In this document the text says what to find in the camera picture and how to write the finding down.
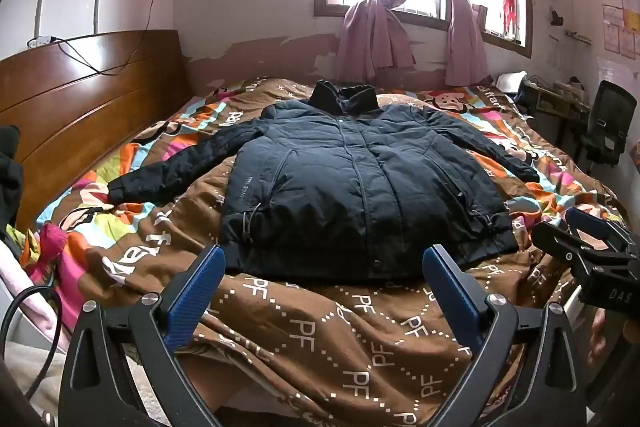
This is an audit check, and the cluttered desk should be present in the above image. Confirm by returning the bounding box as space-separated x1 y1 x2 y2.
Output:
520 77 592 148

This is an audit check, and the dark navy padded jacket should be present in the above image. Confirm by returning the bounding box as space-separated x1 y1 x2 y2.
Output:
107 79 541 285

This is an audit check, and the thin black wall cable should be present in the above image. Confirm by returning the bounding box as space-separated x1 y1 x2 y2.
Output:
52 0 164 78

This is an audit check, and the red hanging cloth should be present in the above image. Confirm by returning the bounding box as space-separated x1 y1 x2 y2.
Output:
500 0 522 35

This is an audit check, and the white bag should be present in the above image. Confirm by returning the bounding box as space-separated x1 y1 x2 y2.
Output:
495 72 527 96

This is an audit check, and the thick black cable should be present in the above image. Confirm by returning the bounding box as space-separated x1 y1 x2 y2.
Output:
0 284 64 403

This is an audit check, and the dark cloth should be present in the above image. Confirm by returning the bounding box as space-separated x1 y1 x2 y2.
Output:
0 124 25 235

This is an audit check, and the wooden headboard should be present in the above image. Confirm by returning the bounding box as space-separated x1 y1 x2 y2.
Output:
0 29 193 233

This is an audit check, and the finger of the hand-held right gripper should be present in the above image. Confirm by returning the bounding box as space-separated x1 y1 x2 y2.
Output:
531 223 638 279
565 207 640 255

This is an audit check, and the pink white cloth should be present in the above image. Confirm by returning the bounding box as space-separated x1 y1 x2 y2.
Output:
0 234 72 355

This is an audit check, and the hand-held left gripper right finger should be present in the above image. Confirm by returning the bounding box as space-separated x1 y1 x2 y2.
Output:
421 244 588 427

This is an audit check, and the group of wall papers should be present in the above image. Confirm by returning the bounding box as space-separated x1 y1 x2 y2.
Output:
600 0 640 58

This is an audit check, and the brown printed blanket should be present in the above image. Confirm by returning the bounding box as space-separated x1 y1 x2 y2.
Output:
20 74 632 427

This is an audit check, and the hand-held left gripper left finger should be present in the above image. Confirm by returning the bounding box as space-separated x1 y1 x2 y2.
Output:
59 244 226 427

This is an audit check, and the black office chair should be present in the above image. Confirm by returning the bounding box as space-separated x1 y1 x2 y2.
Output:
575 79 639 176

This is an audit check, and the person's right hand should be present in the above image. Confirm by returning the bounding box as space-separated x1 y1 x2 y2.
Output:
588 306 640 360

